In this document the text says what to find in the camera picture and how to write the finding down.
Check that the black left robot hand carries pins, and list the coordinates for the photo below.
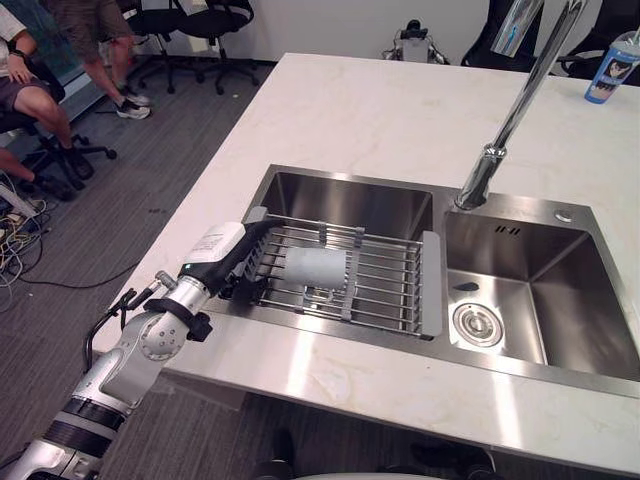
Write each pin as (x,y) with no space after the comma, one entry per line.
(220,257)

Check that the white frosted plastic cup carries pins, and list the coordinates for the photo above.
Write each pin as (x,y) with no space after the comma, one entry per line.
(315,268)

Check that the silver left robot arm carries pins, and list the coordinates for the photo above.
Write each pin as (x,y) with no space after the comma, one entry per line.
(125,350)

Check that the metal sink drying rack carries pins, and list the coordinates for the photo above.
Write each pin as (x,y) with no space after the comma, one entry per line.
(345,280)

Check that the round metal sink drain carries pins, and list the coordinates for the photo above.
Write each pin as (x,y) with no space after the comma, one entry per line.
(476,324)

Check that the stainless steel double sink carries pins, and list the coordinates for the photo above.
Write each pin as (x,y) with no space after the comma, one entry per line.
(500,280)

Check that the blue printed drink cup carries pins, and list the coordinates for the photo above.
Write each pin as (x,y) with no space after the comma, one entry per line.
(611,67)

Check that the black office chair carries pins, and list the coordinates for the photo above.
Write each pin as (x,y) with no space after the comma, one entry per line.
(560,35)
(225,35)
(45,145)
(150,35)

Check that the person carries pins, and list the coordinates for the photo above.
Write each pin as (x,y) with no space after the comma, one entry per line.
(35,100)
(102,45)

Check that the dark robot foot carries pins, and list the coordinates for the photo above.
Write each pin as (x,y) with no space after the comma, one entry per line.
(450,457)

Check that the chrome kitchen faucet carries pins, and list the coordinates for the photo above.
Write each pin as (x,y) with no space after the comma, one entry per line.
(515,110)

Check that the white robot device with camera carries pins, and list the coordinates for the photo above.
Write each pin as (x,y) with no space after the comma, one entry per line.
(415,42)

